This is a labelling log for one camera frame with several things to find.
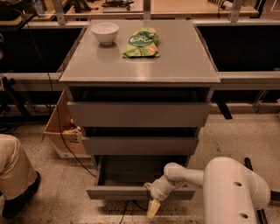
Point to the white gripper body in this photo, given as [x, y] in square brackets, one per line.
[157, 189]

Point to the green snack bag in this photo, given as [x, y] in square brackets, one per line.
[143, 43]

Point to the beige trouser leg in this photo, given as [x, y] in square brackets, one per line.
[16, 170]

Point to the black metal stand leg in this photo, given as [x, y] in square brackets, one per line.
[275, 195]

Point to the grey drawer cabinet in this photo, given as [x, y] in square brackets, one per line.
[182, 73]

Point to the black shoe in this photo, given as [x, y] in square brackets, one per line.
[13, 206]

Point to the grey top drawer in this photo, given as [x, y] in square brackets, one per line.
[139, 114]

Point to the cardboard box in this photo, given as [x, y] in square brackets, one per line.
[65, 137]

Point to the grey middle drawer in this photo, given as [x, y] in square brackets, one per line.
[95, 145]

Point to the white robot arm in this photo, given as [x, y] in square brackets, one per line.
[232, 193]

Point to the grey bottom drawer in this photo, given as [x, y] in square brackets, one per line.
[123, 177]

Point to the white ceramic bowl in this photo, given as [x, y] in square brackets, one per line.
[105, 33]

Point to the grey drawer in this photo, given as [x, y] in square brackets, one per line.
[139, 114]
[95, 145]
[123, 177]

